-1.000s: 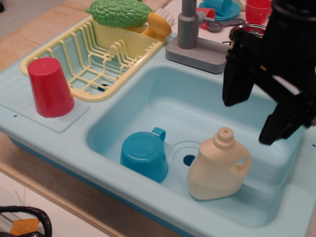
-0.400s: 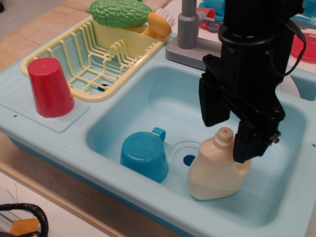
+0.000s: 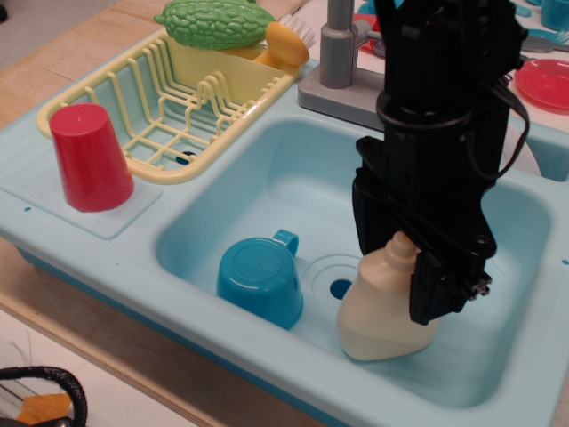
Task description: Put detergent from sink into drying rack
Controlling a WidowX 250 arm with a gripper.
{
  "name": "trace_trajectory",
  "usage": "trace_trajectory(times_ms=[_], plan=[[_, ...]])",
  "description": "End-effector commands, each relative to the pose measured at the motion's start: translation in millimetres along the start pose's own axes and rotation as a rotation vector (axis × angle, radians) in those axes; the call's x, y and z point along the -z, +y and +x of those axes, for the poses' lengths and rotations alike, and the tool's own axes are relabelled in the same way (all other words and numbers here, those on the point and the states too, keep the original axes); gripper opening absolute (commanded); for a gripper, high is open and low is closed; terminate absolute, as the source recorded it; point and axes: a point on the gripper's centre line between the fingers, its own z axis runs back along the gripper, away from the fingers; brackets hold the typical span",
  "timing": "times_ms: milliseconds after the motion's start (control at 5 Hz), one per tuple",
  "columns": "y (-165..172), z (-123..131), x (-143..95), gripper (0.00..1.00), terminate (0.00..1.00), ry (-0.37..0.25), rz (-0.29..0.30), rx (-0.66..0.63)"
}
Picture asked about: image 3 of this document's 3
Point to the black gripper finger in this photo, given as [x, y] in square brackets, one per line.
[438, 290]

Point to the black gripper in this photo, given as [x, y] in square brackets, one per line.
[445, 107]

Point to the cream detergent bottle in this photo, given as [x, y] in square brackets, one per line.
[373, 321]

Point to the light blue toy sink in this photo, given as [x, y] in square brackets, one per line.
[134, 288]

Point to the yellow dish drying rack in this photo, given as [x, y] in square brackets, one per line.
[175, 108]

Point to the blue plastic mug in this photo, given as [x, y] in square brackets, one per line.
[259, 275]

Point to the grey toy faucet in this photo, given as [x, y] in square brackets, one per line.
[337, 87]

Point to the yellow dish brush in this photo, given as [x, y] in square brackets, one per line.
[288, 42]

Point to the small red cup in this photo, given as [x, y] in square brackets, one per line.
[368, 34]

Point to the red plate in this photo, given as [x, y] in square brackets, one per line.
[544, 82]

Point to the grey toy fork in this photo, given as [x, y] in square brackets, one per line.
[537, 44]

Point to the green bitter gourd toy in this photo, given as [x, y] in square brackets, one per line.
[215, 25]

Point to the teal toy utensil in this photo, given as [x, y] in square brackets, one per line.
[559, 37]

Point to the blue cup far right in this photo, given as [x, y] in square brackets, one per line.
[554, 14]

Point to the red plastic cup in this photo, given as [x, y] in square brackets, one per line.
[93, 170]

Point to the orange tape piece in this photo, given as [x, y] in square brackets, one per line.
[43, 408]

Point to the yellow handled white spatula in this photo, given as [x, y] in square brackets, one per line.
[526, 161]

